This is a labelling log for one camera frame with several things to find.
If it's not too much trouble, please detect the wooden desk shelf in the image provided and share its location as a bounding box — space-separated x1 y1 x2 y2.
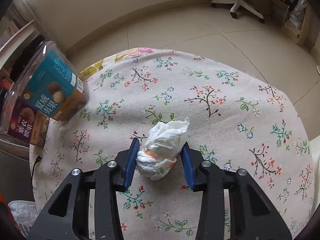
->
270 0 312 46

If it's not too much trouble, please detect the purple label nut jar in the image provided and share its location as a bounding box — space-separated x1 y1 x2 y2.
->
1 89 50 147

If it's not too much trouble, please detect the teal label macadamia jar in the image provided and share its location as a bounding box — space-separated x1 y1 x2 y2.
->
10 40 89 122

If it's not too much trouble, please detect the grey striped cushion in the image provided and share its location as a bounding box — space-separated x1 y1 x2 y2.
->
8 200 38 230

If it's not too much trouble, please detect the white office chair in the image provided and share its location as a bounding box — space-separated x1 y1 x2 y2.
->
211 0 265 24

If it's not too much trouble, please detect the round white tissue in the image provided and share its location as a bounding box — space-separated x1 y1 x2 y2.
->
136 118 190 180

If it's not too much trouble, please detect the black usb cable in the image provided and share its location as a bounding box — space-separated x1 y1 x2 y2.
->
30 155 43 181

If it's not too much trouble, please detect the floral tablecloth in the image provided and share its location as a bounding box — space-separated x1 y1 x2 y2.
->
30 48 314 236

